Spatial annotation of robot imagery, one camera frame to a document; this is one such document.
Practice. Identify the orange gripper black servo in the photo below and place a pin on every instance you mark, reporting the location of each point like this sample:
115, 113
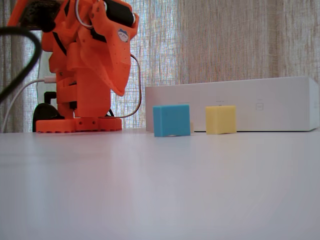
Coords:
113, 63

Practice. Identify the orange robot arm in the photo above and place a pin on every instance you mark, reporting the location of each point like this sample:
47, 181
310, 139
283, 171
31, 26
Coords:
92, 100

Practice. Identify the blue cuboid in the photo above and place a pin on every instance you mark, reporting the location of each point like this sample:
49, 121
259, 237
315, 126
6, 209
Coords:
172, 121

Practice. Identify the yellow cuboid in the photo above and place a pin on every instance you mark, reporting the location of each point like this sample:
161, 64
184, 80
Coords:
221, 120

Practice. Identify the white cardboard bin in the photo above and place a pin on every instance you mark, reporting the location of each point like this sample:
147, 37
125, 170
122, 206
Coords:
275, 105

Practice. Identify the black table clamp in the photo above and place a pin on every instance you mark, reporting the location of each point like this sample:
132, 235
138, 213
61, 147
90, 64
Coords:
46, 110

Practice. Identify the orange robot base plate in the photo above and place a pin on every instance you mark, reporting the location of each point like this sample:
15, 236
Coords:
55, 126

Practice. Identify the wrist camera in orange mount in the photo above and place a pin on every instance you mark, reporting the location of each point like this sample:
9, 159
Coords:
32, 12

